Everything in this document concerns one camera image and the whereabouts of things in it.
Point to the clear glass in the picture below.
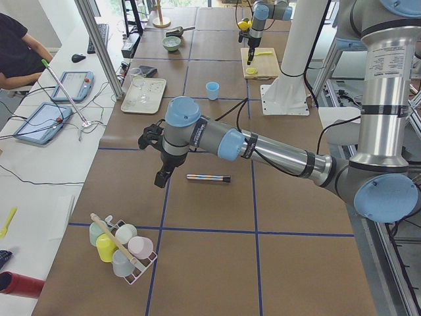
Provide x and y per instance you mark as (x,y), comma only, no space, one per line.
(138,81)

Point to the teach pendant tablet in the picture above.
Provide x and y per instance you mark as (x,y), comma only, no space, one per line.
(44,123)
(77,83)

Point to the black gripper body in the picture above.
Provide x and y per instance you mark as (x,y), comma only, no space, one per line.
(171,159)
(254,35)

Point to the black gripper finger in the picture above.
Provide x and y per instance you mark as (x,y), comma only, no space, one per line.
(250,55)
(162,178)

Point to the yellow cup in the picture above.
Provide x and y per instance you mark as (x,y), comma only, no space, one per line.
(105,248)

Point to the wooden cutting board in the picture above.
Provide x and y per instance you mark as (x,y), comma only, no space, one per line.
(266,65)

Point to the blue cup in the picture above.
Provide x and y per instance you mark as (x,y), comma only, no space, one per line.
(212,89)

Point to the microphone stick stand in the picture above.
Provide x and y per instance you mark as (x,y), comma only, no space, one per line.
(85,122)

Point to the red cylinder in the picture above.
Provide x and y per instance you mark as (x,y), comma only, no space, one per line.
(21,285)

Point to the white cup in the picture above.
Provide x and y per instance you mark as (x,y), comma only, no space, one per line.
(125,233)

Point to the mint green cup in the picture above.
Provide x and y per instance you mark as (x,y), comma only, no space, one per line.
(94,232)

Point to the whole yellow lemons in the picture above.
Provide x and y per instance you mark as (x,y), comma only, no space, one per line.
(244,25)

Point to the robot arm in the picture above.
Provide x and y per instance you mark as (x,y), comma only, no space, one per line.
(374,181)
(262,11)

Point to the steel stirring rod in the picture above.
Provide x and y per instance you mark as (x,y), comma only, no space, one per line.
(207,177)

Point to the yellow plastic knife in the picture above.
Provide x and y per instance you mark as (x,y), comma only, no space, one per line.
(259,53)

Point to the far teach pendant tablet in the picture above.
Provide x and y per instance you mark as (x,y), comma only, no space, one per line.
(77,83)

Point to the metal ice scoop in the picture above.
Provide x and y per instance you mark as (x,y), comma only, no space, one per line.
(178,31)

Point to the cream bear tray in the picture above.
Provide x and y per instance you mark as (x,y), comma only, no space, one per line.
(154,90)

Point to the computer mouse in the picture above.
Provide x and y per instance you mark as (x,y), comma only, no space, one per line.
(76,58)

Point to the seated person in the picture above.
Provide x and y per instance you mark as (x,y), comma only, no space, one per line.
(21,55)

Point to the pale grey cup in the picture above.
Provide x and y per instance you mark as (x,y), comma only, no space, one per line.
(121,265)

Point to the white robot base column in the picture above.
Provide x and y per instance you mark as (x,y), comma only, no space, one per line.
(287,95)

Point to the wooden rack handle rod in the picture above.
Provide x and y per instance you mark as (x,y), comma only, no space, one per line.
(97,220)

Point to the green bowl of ice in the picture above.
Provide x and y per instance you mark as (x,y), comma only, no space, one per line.
(171,43)

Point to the dark grey cloth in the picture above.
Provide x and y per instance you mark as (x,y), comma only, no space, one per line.
(147,71)

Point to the near teach pendant tablet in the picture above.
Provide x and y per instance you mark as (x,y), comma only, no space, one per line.
(44,123)

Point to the white wire cup rack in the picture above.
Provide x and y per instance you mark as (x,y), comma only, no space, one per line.
(142,264)

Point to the wooden stand with base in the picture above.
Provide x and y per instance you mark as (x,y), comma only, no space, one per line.
(160,21)

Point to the lemon slice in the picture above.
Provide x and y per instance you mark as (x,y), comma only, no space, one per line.
(251,70)

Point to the pink cup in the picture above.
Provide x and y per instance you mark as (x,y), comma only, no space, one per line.
(140,247)

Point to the aluminium frame post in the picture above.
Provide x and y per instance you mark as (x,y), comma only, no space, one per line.
(89,21)

